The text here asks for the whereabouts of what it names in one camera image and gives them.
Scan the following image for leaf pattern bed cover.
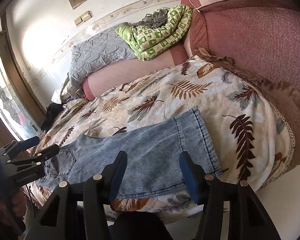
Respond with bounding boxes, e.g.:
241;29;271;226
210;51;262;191
30;57;295;223

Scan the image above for pink red sofa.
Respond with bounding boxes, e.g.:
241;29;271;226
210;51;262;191
82;0;300;100

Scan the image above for cream pillow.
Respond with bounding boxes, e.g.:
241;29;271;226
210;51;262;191
51;76;71;104

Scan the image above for black garment on bed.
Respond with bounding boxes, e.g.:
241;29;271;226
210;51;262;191
40;102;64;132

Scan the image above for beige wall switch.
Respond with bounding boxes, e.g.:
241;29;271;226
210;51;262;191
75;11;91;26

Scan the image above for wooden stained glass door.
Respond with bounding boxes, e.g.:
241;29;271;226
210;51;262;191
0;14;44;144

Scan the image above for grey garment on blanket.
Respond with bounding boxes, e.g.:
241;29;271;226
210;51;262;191
132;8;169;29

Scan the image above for green checkered folded blanket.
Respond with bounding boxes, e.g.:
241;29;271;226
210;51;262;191
115;5;193;61

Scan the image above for blue denim pants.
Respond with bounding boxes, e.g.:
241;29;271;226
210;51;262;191
36;108;223;199

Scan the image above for grey quilted pillow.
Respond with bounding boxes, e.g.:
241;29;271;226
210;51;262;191
68;22;136;88

